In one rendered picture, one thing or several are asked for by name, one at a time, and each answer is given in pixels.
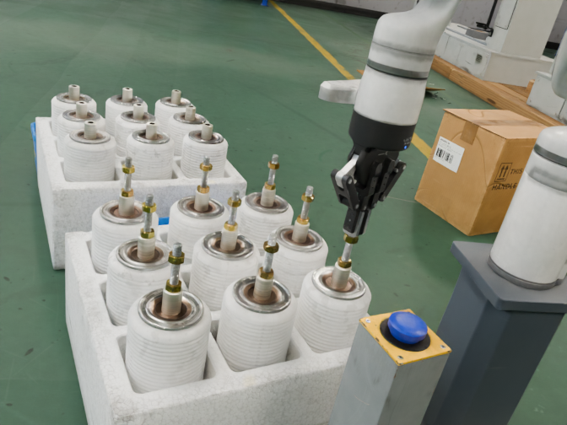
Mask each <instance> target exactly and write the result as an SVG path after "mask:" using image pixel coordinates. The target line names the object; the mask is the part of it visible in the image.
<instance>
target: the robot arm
mask: <svg viewBox="0 0 567 425"><path fill-rule="evenodd" d="M461 1H462V0H420V1H419V2H418V4H417V5H416V6H415V7H414V8H413V9H412V10H409V11H407V12H401V13H387V14H384V15H382V16H381V17H380V18H379V20H378V22H377V24H376V27H375V32H374V36H373V40H372V43H371V47H370V53H369V56H368V60H367V65H366V67H365V70H364V74H363V77H362V78H361V79H355V80H338V81H324V82H323V83H322V84H321V87H320V91H319V95H318V98H320V99H322V100H325V101H329V102H334V103H343V104H354V110H353V114H352V117H351V122H350V125H349V129H348V134H349V136H350V137H351V138H352V140H353V142H354V145H353V147H352V149H351V151H350V153H349V155H348V163H347V164H346V165H345V166H344V167H343V168H342V169H341V170H339V169H333V170H332V172H331V178H332V183H333V186H334V189H335V192H336V194H337V199H338V201H339V202H340V203H342V204H344V205H345V206H347V207H348V211H347V214H346V218H345V220H344V224H343V232H344V233H346V234H348V235H350V236H352V237H357V236H359V235H361V234H364V233H365V231H366V228H367V225H368V222H369V219H370V213H371V209H373V208H375V206H376V203H377V202H378V201H380V202H383V201H384V200H385V199H386V197H387V195H388V194H389V192H390V191H391V189H392V187H393V186H394V185H395V184H396V182H397V180H398V178H399V177H400V175H401V174H402V172H403V171H404V170H405V168H406V163H404V162H402V161H401V160H399V159H398V156H399V152H401V151H404V150H406V149H408V148H409V146H410V144H411V141H412V138H413V133H414V130H415V127H416V124H417V121H418V118H419V113H420V110H421V107H422V104H423V101H424V94H425V88H426V83H427V77H428V76H429V70H430V68H431V64H432V61H433V59H434V55H435V51H436V47H437V45H438V42H439V40H440V37H441V36H442V35H443V33H444V31H445V29H446V27H447V25H448V24H449V23H450V21H451V18H452V16H453V14H454V13H455V12H456V10H457V8H458V6H459V4H460V3H461ZM551 86H552V89H553V92H554V93H555V94H556V95H558V96H559V97H560V98H562V99H564V100H567V30H566V33H565V36H564V39H563V41H562V44H561V47H560V48H559V52H558V53H557V56H556V60H555V63H554V65H553V69H552V77H551ZM357 192H358V195H357ZM488 264H489V266H490V268H491V269H492V270H493V271H494V272H495V273H497V274H498V275H499V276H501V277H502V278H504V279H505V280H507V281H509V282H512V283H514V284H515V285H518V286H521V287H524V288H529V289H534V290H548V289H550V288H552V287H553V286H554V285H561V283H562V282H563V280H564V277H565V275H566V273H567V126H551V127H547V128H545V129H543V130H542V131H541V132H540V133H539V135H538V137H537V141H536V142H535V145H534V147H533V150H532V153H531V155H530V157H529V159H528V161H527V164H526V168H525V169H524V172H523V174H522V176H521V179H520V182H519V184H518V186H517V188H516V192H515V194H514V196H513V198H512V200H511V203H510V206H509V208H508V211H507V213H506V215H505V218H504V221H503V223H502V224H501V227H500V229H499V232H498V234H497V237H496V239H495V242H494V244H493V247H492V249H491V251H490V253H489V257H488Z"/></svg>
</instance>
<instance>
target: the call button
mask: <svg viewBox="0 0 567 425"><path fill-rule="evenodd" d="M387 324H388V327H389V329H390V332H391V334H392V335H393V336H394V337H395V338H396V339H397V340H398V341H400V342H404V343H407V344H414V343H417V342H419V341H422V340H423V339H424V338H425V337H426V334H427V331H428V327H427V325H426V324H425V322H424V321H423V320H422V319H421V318H419V317H418V316H417V315H414V314H412V313H409V312H405V311H398V312H394V313H392V314H391V315H390V317H389V320H388V323H387Z"/></svg>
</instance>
